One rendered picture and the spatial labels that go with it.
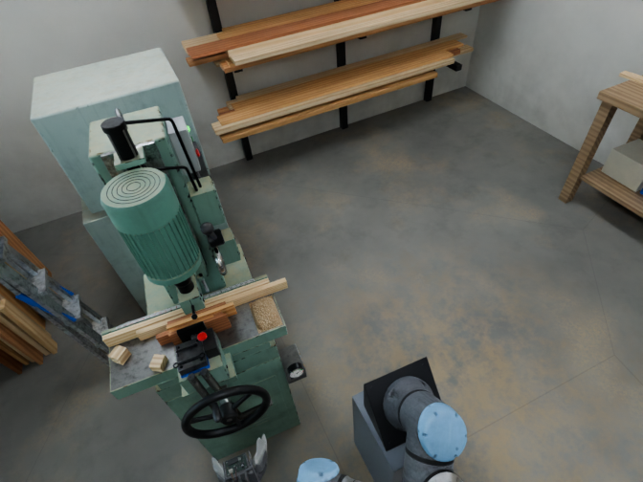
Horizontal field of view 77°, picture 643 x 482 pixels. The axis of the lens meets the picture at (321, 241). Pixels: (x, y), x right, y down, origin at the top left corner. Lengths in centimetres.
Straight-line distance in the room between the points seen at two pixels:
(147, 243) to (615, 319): 254
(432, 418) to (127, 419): 171
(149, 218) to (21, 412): 198
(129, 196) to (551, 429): 212
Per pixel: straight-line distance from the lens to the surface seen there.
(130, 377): 153
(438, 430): 135
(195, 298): 140
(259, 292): 152
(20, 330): 286
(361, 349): 241
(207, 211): 144
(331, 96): 339
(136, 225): 112
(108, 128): 119
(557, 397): 251
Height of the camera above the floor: 212
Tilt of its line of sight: 46 degrees down
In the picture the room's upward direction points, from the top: 6 degrees counter-clockwise
